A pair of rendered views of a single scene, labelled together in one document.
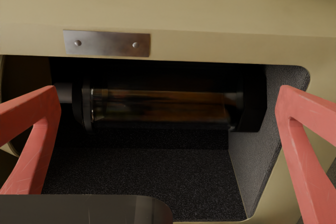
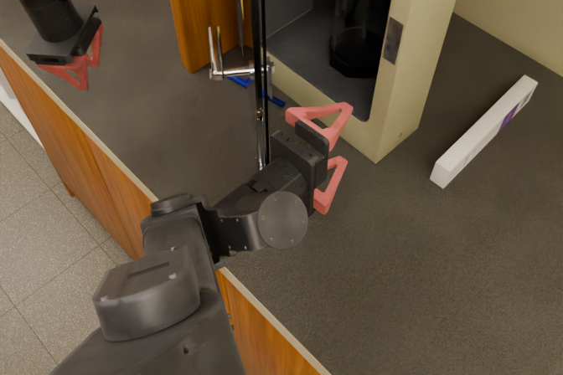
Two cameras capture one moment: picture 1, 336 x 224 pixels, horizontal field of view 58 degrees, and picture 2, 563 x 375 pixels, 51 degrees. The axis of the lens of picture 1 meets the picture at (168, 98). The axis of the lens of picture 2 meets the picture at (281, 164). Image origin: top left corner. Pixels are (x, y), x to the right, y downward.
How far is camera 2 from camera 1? 66 cm
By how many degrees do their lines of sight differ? 50
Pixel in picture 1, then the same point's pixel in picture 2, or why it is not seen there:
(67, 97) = not seen: outside the picture
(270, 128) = (331, 79)
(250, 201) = (273, 48)
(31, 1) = not seen: outside the picture
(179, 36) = (391, 77)
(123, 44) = (390, 49)
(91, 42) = (394, 34)
